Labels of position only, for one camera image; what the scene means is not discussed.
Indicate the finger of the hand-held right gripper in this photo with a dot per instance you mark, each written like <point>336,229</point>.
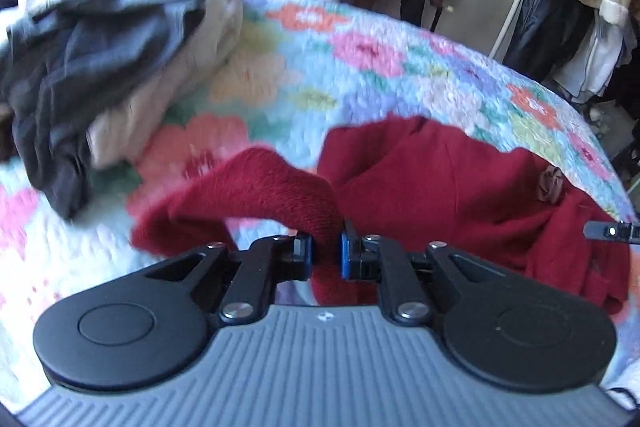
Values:
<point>611,231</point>

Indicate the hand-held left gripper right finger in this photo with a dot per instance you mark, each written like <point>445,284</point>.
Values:
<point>345,252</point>

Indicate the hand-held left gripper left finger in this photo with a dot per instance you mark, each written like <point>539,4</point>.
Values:
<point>306,251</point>

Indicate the red knit sweater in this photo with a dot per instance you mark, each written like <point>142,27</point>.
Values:
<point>440,192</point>

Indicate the floral blanket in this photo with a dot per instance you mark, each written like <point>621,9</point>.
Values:
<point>300,67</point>

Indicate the beige garment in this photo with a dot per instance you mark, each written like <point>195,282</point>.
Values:
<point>165,97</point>

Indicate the black leather jacket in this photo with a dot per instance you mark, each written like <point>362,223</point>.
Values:
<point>542,17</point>

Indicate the dark grey garment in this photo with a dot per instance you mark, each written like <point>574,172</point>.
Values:
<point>75,72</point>

